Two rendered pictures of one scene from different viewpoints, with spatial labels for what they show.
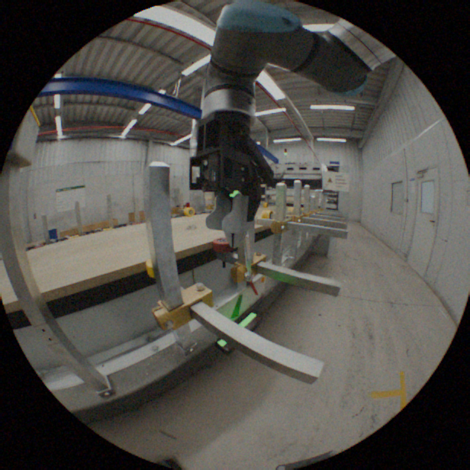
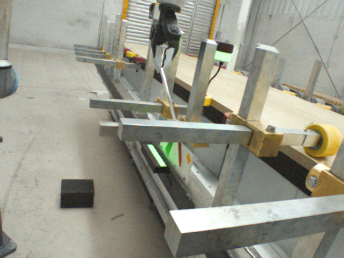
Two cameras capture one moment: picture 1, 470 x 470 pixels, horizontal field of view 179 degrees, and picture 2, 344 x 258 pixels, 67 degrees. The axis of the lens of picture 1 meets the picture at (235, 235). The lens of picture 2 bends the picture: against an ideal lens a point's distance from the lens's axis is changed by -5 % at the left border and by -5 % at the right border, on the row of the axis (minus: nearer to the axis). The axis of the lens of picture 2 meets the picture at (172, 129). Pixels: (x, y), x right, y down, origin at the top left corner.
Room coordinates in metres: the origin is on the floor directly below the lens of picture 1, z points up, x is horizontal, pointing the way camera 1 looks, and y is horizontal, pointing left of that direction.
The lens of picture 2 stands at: (0.72, -0.78, 1.11)
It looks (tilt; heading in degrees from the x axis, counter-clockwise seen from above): 19 degrees down; 116
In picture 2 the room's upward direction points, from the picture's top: 11 degrees clockwise
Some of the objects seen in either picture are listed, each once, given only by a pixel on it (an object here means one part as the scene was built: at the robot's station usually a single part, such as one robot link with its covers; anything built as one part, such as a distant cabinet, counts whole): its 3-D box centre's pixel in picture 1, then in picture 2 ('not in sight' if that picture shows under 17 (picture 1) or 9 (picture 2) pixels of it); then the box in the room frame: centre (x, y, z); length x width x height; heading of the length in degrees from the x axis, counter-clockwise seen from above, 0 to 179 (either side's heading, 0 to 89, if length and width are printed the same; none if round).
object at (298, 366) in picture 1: (210, 320); (150, 107); (0.21, 0.05, 0.84); 0.44 x 0.03 x 0.04; 51
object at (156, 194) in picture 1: (170, 294); (166, 93); (0.22, 0.13, 0.89); 0.04 x 0.04 x 0.48; 51
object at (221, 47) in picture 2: not in sight; (223, 47); (0.44, 0.00, 1.10); 0.06 x 0.06 x 0.02
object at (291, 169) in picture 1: (303, 204); not in sight; (2.99, -1.45, 0.95); 1.65 x 0.70 x 1.90; 51
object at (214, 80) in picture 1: (230, 80); not in sight; (0.24, 0.01, 1.30); 0.10 x 0.09 x 0.12; 14
